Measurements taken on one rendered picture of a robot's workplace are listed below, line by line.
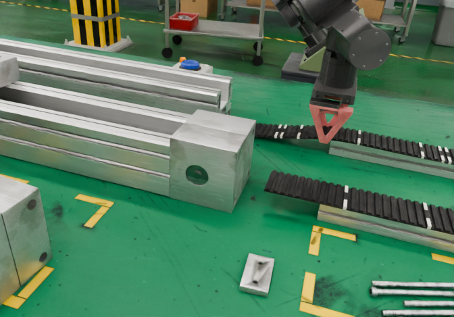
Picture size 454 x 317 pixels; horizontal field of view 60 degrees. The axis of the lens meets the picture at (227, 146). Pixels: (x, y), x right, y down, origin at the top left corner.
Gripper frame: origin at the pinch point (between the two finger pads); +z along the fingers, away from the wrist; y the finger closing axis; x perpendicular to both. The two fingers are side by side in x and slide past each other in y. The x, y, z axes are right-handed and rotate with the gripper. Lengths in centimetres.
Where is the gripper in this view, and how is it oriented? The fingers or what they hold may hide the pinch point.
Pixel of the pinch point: (325, 132)
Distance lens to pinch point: 71.5
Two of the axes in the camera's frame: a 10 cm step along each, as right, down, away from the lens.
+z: -0.6, 8.7, 4.8
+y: -3.0, 4.4, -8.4
